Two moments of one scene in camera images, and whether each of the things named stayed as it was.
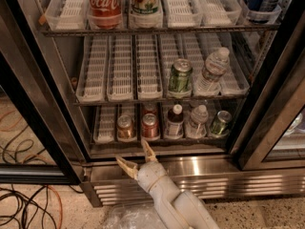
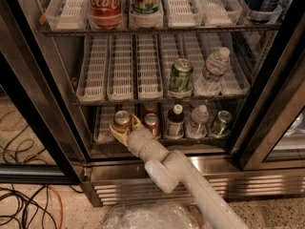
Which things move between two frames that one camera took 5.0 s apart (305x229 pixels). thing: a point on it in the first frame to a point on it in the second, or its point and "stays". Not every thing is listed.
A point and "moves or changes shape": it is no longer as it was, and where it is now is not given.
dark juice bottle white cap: x=174 y=125 stays
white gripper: x=152 y=175 to x=137 y=139
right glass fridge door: x=271 y=131 stays
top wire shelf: x=103 y=31 stays
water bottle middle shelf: x=210 y=79 stays
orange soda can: x=125 y=127 moves or changes shape
